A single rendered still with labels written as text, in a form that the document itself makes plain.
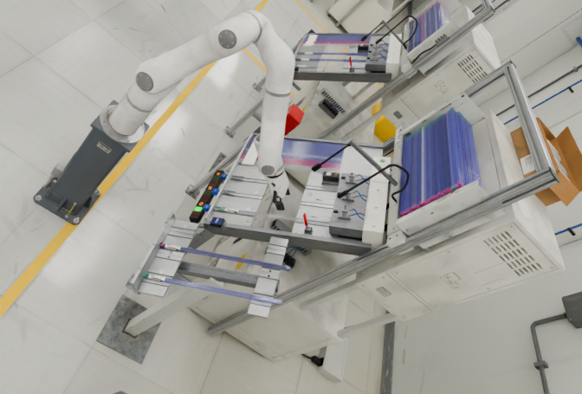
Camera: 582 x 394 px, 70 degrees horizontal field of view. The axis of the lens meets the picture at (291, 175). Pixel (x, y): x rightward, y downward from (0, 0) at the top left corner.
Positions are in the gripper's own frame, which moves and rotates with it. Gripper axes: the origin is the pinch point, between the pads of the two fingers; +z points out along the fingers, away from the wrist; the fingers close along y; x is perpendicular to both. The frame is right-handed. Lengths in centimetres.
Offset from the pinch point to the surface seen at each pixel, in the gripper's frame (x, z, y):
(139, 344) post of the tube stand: 81, 62, -37
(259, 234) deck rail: 10.5, 9.9, -10.0
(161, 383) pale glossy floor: 70, 78, -47
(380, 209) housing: -38.3, 9.7, 5.1
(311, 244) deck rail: -11.0, 15.4, -10.0
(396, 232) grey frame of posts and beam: -45.3, 7.0, -10.3
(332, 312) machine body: -7, 80, 1
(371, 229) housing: -35.9, 9.3, -6.5
